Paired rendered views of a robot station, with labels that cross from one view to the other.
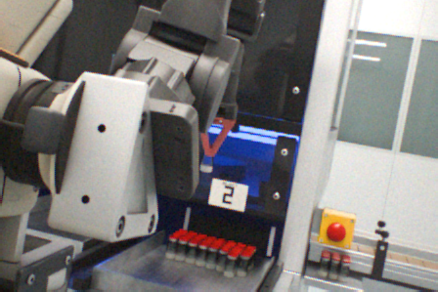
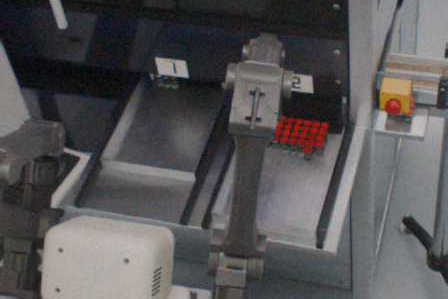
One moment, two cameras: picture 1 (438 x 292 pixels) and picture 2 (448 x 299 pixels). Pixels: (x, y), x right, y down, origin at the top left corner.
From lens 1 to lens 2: 1.47 m
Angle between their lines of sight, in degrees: 45
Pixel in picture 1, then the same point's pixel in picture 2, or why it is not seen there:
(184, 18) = (235, 250)
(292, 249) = (360, 114)
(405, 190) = not seen: outside the picture
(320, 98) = (359, 12)
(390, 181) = not seen: outside the picture
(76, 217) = not seen: outside the picture
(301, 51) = not seen: outside the picture
